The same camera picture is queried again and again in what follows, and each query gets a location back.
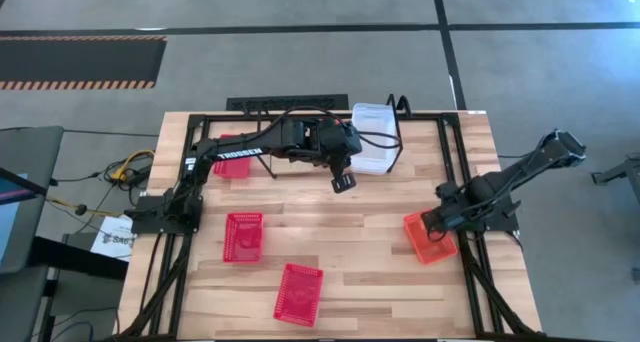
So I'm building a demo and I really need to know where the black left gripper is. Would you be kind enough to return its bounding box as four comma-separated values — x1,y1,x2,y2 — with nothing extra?
317,115,365,195

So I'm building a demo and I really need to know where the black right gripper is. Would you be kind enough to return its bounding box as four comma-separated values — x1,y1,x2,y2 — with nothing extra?
421,201,469,235

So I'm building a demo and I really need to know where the orange slotted plastic basket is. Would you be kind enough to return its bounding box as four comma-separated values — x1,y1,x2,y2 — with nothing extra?
402,210,459,266

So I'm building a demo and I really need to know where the clear plastic bin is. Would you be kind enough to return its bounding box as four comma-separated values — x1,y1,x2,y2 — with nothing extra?
349,102,401,176
351,104,403,176

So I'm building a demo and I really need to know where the red slotted plastic basket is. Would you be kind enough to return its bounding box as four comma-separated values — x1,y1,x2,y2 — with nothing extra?
213,134,251,180
222,211,265,264
272,262,325,328

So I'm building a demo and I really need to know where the grey metal stand leg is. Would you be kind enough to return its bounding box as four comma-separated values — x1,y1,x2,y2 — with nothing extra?
591,153,640,206

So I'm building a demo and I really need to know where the white printed paper sheet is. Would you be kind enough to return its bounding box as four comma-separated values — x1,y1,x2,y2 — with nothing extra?
89,214,137,262

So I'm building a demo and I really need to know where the black flat panel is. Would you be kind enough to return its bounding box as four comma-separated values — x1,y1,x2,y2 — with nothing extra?
27,235,130,282

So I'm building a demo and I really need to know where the black hazard-striped floor mat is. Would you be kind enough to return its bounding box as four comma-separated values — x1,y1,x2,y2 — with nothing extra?
0,35,169,92

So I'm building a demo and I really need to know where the grey desk top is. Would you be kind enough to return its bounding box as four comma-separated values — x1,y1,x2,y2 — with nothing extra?
0,125,65,276

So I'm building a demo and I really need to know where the blue monitor screen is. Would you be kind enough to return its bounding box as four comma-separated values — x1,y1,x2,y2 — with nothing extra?
0,173,30,266

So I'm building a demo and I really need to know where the black aluminium table frame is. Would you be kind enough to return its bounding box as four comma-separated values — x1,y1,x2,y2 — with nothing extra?
113,110,546,342

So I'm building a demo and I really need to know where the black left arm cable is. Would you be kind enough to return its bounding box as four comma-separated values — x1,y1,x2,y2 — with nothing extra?
242,105,403,151

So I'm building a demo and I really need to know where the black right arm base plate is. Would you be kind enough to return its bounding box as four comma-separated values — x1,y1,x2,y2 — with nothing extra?
446,190,522,234

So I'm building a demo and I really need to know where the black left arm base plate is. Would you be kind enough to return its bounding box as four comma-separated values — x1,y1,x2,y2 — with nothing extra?
124,194,205,236

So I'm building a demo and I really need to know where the yellow cable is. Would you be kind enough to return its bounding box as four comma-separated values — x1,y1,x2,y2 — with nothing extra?
109,149,156,183

